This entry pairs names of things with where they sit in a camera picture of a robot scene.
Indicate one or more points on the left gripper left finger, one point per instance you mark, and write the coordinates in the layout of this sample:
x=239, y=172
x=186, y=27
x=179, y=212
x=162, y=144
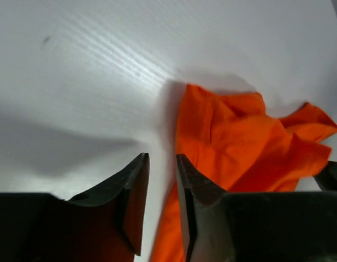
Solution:
x=115, y=209

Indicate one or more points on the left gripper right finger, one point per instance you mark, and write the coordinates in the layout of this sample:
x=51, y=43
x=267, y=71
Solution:
x=204, y=223

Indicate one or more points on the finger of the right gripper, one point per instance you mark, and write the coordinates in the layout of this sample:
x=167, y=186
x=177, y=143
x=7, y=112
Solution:
x=327, y=178

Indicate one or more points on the orange t shirt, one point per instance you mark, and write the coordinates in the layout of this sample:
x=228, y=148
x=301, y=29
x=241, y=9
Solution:
x=259, y=161

